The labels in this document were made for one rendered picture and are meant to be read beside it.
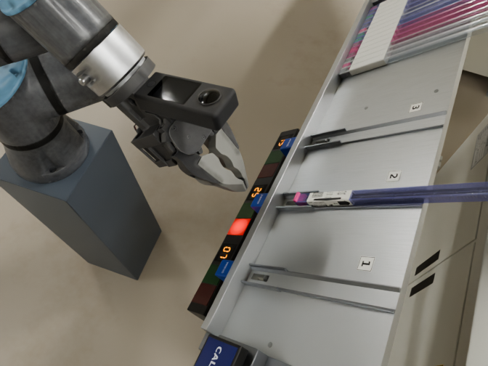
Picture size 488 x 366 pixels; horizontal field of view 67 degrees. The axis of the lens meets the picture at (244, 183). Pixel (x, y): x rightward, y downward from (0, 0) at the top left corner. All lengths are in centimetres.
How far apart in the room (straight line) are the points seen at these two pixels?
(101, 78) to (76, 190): 40
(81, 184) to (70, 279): 58
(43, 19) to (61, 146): 38
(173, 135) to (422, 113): 30
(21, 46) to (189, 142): 23
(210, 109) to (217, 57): 140
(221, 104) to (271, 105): 119
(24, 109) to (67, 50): 27
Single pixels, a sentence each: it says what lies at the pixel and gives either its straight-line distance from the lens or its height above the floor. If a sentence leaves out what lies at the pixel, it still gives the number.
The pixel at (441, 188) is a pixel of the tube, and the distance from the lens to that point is 39.
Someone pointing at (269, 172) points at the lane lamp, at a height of 66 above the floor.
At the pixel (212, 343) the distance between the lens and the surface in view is 39.
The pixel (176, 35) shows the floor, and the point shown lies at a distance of 192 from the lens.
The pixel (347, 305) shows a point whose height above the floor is 82.
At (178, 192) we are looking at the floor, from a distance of 136.
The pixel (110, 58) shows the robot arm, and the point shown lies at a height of 91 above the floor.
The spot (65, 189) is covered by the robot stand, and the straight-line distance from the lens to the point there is 79.
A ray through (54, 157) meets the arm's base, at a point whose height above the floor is 60.
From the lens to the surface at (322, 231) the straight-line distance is 44.
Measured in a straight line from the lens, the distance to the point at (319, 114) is 60.
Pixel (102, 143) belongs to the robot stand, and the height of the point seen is 55.
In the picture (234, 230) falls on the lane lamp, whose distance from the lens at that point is 56.
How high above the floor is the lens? 117
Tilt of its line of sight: 60 degrees down
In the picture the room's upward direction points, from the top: straight up
